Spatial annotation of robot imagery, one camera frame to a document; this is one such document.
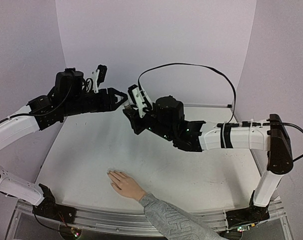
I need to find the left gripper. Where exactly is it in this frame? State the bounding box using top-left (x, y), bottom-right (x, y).
top-left (64, 87), bottom-right (130, 117)

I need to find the green nail polish bottle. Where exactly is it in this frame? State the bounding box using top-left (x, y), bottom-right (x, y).
top-left (124, 105), bottom-right (132, 110)

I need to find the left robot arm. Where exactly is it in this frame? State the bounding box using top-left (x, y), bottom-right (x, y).
top-left (0, 65), bottom-right (128, 219)

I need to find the grey sleeved forearm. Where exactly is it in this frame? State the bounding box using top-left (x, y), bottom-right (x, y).
top-left (139, 193), bottom-right (224, 240)

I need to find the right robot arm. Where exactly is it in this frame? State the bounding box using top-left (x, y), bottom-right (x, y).
top-left (123, 95), bottom-right (294, 208)

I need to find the person's hand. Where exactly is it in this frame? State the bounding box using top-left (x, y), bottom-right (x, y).
top-left (107, 170), bottom-right (147, 202)

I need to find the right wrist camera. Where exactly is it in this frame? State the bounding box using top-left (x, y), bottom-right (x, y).
top-left (128, 84), bottom-right (153, 118)

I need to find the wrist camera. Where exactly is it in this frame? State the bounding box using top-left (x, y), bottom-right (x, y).
top-left (91, 64), bottom-right (108, 93)
top-left (128, 84), bottom-right (153, 118)

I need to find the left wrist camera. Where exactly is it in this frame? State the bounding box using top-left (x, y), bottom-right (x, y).
top-left (91, 64), bottom-right (108, 93)

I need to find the right camera cable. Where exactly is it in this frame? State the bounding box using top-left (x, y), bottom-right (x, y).
top-left (137, 62), bottom-right (237, 123)

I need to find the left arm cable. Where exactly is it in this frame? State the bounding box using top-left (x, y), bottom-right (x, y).
top-left (0, 72), bottom-right (95, 130)

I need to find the aluminium front rail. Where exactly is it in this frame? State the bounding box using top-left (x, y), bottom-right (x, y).
top-left (5, 197), bottom-right (293, 240)

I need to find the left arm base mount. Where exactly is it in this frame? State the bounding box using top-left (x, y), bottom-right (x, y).
top-left (32, 196), bottom-right (77, 224)

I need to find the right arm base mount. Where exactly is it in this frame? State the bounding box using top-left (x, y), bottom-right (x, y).
top-left (226, 202), bottom-right (270, 230)

